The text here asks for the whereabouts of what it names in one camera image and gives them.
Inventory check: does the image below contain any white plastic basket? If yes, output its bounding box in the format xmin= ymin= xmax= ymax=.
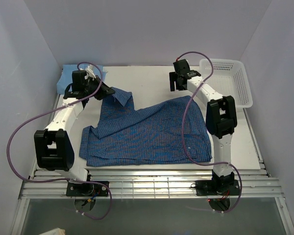
xmin=199 ymin=59 xmax=253 ymax=108

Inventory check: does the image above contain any aluminium rail frame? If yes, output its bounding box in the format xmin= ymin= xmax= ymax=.
xmin=11 ymin=158 xmax=294 ymax=235

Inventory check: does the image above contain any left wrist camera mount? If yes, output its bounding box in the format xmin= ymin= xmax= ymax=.
xmin=84 ymin=65 xmax=96 ymax=80

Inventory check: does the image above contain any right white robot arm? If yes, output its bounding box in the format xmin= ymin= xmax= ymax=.
xmin=169 ymin=59 xmax=240 ymax=198

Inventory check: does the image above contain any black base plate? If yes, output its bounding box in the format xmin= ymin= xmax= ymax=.
xmin=191 ymin=180 xmax=241 ymax=196
xmin=66 ymin=183 xmax=108 ymax=197

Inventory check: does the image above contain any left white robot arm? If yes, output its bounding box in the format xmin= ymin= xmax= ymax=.
xmin=34 ymin=66 xmax=115 ymax=196

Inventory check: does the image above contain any folded light blue shirt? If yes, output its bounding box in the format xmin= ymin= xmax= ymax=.
xmin=56 ymin=64 xmax=106 ymax=95

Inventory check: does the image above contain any blue plaid long sleeve shirt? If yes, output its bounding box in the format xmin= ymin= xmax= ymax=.
xmin=79 ymin=89 xmax=212 ymax=167

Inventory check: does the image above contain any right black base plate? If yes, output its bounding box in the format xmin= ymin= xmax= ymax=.
xmin=191 ymin=180 xmax=241 ymax=196

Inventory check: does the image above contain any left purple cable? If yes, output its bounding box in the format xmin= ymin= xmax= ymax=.
xmin=6 ymin=61 xmax=113 ymax=220

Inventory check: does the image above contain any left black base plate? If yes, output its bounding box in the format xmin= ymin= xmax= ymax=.
xmin=66 ymin=183 xmax=108 ymax=197

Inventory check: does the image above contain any purple cable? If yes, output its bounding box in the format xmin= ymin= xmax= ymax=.
xmin=6 ymin=61 xmax=113 ymax=220
xmin=176 ymin=50 xmax=242 ymax=214

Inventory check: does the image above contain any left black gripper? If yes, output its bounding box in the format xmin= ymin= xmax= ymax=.
xmin=84 ymin=75 xmax=115 ymax=100

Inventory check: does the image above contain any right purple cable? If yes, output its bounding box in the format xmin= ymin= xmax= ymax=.
xmin=176 ymin=50 xmax=242 ymax=214

